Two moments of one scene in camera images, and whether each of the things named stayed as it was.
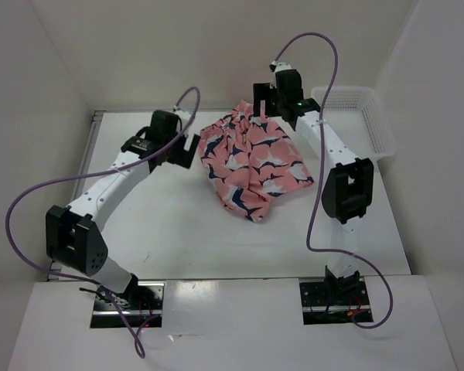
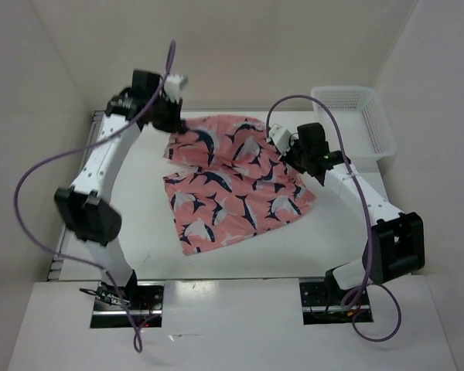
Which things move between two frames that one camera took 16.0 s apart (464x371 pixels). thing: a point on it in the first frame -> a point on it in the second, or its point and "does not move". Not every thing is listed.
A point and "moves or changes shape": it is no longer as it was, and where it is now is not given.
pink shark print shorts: x=251 y=160 moves or changes shape
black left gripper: x=184 y=157 -> x=176 y=124
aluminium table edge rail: x=55 y=267 does not move
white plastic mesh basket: x=357 y=117 does not move
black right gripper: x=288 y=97 -> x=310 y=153
